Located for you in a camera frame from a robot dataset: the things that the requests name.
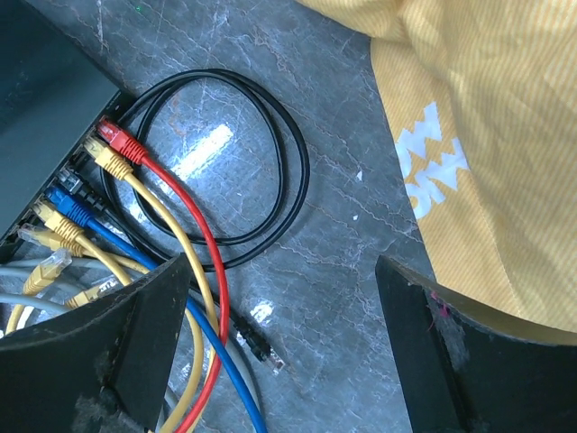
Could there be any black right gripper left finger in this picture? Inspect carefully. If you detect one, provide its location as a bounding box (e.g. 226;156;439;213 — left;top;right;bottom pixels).
1;255;191;432

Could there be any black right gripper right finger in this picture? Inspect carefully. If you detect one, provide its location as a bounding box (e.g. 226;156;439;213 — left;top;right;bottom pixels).
375;255;576;432

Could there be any black ethernet cable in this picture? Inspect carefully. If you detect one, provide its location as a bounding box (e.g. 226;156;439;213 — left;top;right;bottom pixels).
58;68;312;375

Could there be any yellow ethernet cable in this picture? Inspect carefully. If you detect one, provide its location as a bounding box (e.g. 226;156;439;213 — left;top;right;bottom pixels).
83;136;221;433
4;200;206;425

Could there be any red ethernet cable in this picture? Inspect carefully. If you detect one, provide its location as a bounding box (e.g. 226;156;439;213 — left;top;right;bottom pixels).
96;115;232;433

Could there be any black network switch box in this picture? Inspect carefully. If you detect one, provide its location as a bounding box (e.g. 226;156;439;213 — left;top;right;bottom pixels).
1;1;134;262

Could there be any orange printed t-shirt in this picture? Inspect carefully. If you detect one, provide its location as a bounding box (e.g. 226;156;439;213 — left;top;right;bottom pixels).
309;1;576;331

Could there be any grey ethernet cable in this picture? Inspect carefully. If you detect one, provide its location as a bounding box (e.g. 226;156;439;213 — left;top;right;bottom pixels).
0;257;264;433

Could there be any blue ethernet cable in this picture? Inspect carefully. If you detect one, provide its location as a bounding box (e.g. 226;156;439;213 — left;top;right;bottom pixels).
44;186;270;433

